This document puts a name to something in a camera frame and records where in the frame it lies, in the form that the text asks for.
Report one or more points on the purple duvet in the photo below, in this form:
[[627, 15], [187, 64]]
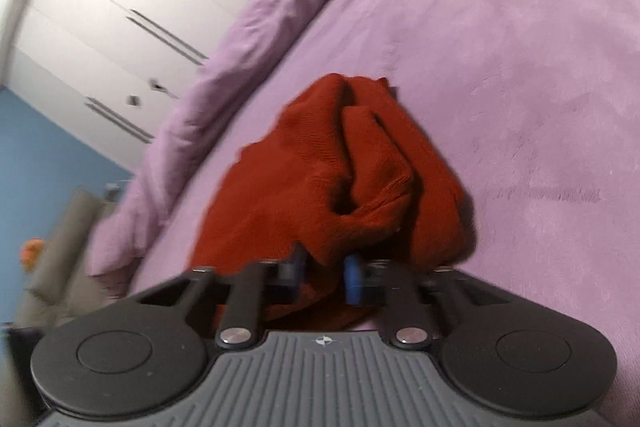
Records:
[[240, 57]]

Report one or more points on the grey padded headboard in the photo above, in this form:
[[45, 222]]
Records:
[[60, 257]]

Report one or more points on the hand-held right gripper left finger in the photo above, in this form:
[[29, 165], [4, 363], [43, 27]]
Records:
[[299, 263]]

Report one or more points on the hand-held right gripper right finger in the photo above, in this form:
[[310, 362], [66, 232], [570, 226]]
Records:
[[353, 281]]

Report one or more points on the white wardrobe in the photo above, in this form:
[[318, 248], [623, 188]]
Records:
[[100, 7]]

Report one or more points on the orange plush toy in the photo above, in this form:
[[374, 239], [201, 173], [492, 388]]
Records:
[[31, 253]]

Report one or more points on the purple bed sheet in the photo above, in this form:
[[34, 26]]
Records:
[[500, 82]]

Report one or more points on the red knit cardigan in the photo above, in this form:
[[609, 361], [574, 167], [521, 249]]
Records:
[[325, 157]]

